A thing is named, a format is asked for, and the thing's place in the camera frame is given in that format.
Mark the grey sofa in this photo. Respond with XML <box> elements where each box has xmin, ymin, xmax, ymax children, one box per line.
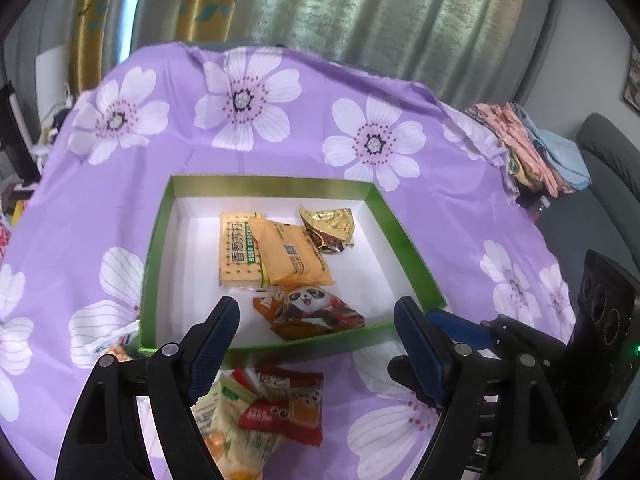
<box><xmin>515</xmin><ymin>112</ymin><xmax>640</xmax><ymax>311</ymax></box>

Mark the yellow deer print curtain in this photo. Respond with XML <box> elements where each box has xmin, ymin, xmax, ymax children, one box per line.
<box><xmin>67</xmin><ymin>0</ymin><xmax>151</xmax><ymax>96</ymax></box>
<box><xmin>172</xmin><ymin>0</ymin><xmax>251</xmax><ymax>43</ymax></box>

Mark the stack of folded clothes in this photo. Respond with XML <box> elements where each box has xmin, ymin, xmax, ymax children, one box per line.
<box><xmin>465</xmin><ymin>102</ymin><xmax>591</xmax><ymax>198</ymax></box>

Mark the gold and black snack packet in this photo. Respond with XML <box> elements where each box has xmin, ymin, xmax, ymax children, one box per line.
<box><xmin>299</xmin><ymin>203</ymin><xmax>357</xmax><ymax>255</ymax></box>

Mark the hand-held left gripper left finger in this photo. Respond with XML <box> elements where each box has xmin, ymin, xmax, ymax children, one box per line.
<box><xmin>55</xmin><ymin>296</ymin><xmax>241</xmax><ymax>480</ymax></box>

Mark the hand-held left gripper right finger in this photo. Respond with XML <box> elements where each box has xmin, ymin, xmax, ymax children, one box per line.
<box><xmin>394</xmin><ymin>296</ymin><xmax>582</xmax><ymax>480</ymax></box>

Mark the framed wall picture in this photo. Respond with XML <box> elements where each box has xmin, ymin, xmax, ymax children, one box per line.
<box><xmin>621</xmin><ymin>67</ymin><xmax>640</xmax><ymax>111</ymax></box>

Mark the small red snack packet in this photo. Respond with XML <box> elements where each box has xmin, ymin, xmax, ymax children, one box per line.
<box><xmin>237</xmin><ymin>395</ymin><xmax>323</xmax><ymax>446</ymax></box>

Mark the purple floral bed sheet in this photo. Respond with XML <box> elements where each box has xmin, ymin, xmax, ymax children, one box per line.
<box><xmin>0</xmin><ymin>42</ymin><xmax>576</xmax><ymax>480</ymax></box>

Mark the peanut snack packet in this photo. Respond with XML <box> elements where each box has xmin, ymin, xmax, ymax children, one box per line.
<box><xmin>87</xmin><ymin>322</ymin><xmax>143</xmax><ymax>361</ymax></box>

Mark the plain orange snack packet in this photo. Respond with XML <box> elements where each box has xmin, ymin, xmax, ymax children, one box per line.
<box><xmin>248</xmin><ymin>217</ymin><xmax>335</xmax><ymax>286</ymax></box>

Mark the beige packet with red edges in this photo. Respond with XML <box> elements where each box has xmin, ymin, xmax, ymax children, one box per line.
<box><xmin>255</xmin><ymin>365</ymin><xmax>325</xmax><ymax>403</ymax></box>

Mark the orange panda snack packet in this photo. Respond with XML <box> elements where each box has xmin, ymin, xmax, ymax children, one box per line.
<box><xmin>252</xmin><ymin>285</ymin><xmax>366</xmax><ymax>342</ymax></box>

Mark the black upright vacuum cleaner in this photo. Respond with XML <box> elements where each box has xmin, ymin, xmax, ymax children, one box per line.
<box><xmin>0</xmin><ymin>82</ymin><xmax>41</xmax><ymax>183</ymax></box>

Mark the green cracker packet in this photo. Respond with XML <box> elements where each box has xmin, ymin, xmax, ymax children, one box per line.
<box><xmin>218</xmin><ymin>211</ymin><xmax>273</xmax><ymax>289</ymax></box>

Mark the grey green textured curtain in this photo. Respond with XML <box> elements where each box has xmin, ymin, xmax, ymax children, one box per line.
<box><xmin>225</xmin><ymin>0</ymin><xmax>561</xmax><ymax>106</ymax></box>

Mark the white air purifier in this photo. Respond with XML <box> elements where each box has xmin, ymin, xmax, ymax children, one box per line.
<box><xmin>34</xmin><ymin>45</ymin><xmax>71</xmax><ymax>106</ymax></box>

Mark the pile of dark clutter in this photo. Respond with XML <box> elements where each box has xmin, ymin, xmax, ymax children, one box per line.
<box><xmin>37</xmin><ymin>100</ymin><xmax>76</xmax><ymax>156</ymax></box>

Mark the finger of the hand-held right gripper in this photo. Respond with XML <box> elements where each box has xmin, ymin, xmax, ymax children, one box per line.
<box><xmin>427</xmin><ymin>310</ymin><xmax>568</xmax><ymax>366</ymax></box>
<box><xmin>387</xmin><ymin>355</ymin><xmax>426</xmax><ymax>406</ymax></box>

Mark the green cardboard box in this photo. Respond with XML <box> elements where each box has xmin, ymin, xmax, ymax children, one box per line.
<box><xmin>137</xmin><ymin>175</ymin><xmax>447</xmax><ymax>361</ymax></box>

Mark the pale yellow snack packet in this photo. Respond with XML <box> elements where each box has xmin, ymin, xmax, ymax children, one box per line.
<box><xmin>192</xmin><ymin>370</ymin><xmax>288</xmax><ymax>480</ymax></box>

